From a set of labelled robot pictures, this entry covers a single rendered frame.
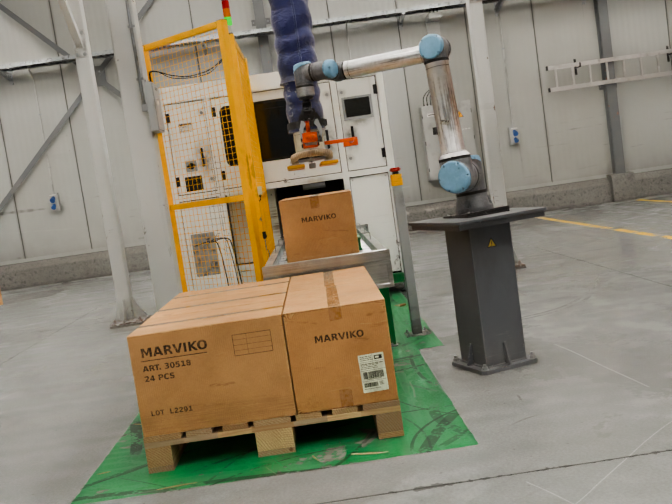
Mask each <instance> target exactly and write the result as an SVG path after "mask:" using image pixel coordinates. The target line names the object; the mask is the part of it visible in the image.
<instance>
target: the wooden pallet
mask: <svg viewBox="0 0 672 504"><path fill-rule="evenodd" d="M369 415H373V418H374V422H375V426H376V430H377V433H378V437H379V439H384V438H391V437H397V436H404V430H403V422H402V415H401V408H400V400H399V399H398V400H392V401H386V402H379V403H372V404H366V405H359V406H352V407H346V408H339V409H332V410H326V411H319V412H312V413H306V414H298V413H297V414H296V415H292V416H286V417H279V418H272V419H266V420H259V421H252V422H246V423H239V424H232V425H226V426H219V427H212V428H206V429H199V430H192V431H186V432H179V433H172V434H166V435H159V436H152V437H146V438H143V441H144V447H145V452H146V458H147V464H148V468H149V469H148V470H149V474H152V473H158V472H165V471H172V470H175V468H176V466H177V464H178V462H179V460H180V458H181V456H182V454H183V452H184V449H185V447H186V445H187V443H189V442H196V441H203V440H209V439H216V438H223V437H229V436H236V435H243V434H249V433H255V437H256V444H257V450H258V457H265V456H271V455H278V454H285V453H291V452H296V436H297V426H303V425H309V424H316V423H323V422H329V421H336V420H343V419H349V418H356V417H363V416H369Z"/></svg>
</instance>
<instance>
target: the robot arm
mask: <svg viewBox="0 0 672 504"><path fill-rule="evenodd" d="M450 53H451V44H450V42H449V41H448V40H447V39H446V38H444V37H441V36H440V35H438V34H428V35H426V36H424V37H423V38H422V39H421V41H420V43H419V46H416V47H412V48H407V49H402V50H397V51H392V52H388V53H383V54H378V55H373V56H368V57H364V58H359V59H354V60H349V61H342V62H337V63H336V62H335V61H334V60H332V59H327V60H324V61H319V62H314V63H311V62H309V61H305V62H300V63H297V64H295V65H294V66H293V70H294V72H293V73H294V78H295V85H296V90H297V91H295V93H297V97H298V98H299V101H303V102H302V110H301V114H300V117H299V119H298V125H299V132H300V137H301V139H302V140H303V138H302V133H303V132H304V127H305V125H306V123H305V122H304V121H309V120H314V118H315V121H314V124H315V126H317V130H318V131H319V134H320V136H321V137H322V126H321V119H320V116H319V115H318V114H317V112H315V111H316V110H315V108H312V104H311V101H310V100H311V99H313V96H314V95H315V92H314V85H313V82H314V81H319V80H324V79H325V80H332V81H336V82H340V81H343V80H344V79H349V78H352V77H357V76H362V75H367V74H372V73H377V72H382V71H387V70H392V69H397V68H403V67H408V66H413V65H418V64H423V63H424V66H425V68H426V73H427V79H428V84H429V89H430V95H431V100H432V105H433V111H434V116H435V121H436V126H437V132H438V137H439V142H440V148H441V153H442V155H441V157H440V158H439V165H440V170H439V173H438V180H439V183H440V185H441V187H442V188H443V189H444V190H446V191H448V192H450V193H456V198H457V201H456V207H455V215H461V214H467V213H468V212H470V213H473V212H478V211H483V210H488V209H492V208H494V205H493V202H492V201H491V199H490V197H489V196H488V194H487V190H486V184H485V179H484V174H483V168H482V161H481V159H480V156H479V155H470V153H469V152H467V151H466V150H465V146H464V141H463V135H462V130H461V125H460V119H459V114H458V109H457V103H456V98H455V93H454V87H453V82H452V77H451V71H450V66H449V56H450Z"/></svg>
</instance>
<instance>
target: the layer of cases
mask: <svg viewBox="0 0 672 504"><path fill-rule="evenodd" d="M127 343H128V348H129V354H130V360H131V366H132V372H133V378H134V383H135V389H136V395H137V401H138V407H139V413H140V419H141V424H142V430H143V436H144V438H146V437H152V436H159V435H166V434H172V433H179V432H186V431H192V430H199V429H206V428H212V427H219V426H226V425H232V424H239V423H246V422H252V421H259V420H266V419H272V418H279V417H286V416H292V415H296V414H297V413H298V414H306V413H312V412H319V411H326V410H332V409H339V408H346V407H352V406H359V405H366V404H372V403H379V402H386V401H392V400H398V399H399V398H398V390H397V383H396V376H395V369H394V362H393V355H392V348H391V340H390V333H389V326H388V319H387V312H386V305H385V299H384V297H383V296H382V294H381V293H380V291H379V289H378V288H377V286H376V285H375V283H374V281H373V280H372V278H371V277H370V275H369V273H368V272H367V270H366V269H365V267H364V266H361V267H354V268H347V269H340V270H334V271H327V272H320V273H313V274H306V275H299V276H293V277H291V279H290V277H286V278H279V279H272V280H265V281H259V282H252V283H245V284H238V285H231V286H225V287H218V288H211V289H204V290H197V291H191V292H184V293H179V294H178V295H177V296H175V297H174V298H173V299H172V300H171V301H169V302H168V303H167V304H166V305H165V306H163V307H162V308H161V309H160V310H159V311H157V312H156V313H155V314H154V315H153V316H151V317H150V318H149V319H148V320H147V321H145V322H144V323H143V324H142V325H141V326H139V327H138V328H137V329H136V330H135V331H133V332H132V333H131V334H130V335H128V336H127Z"/></svg>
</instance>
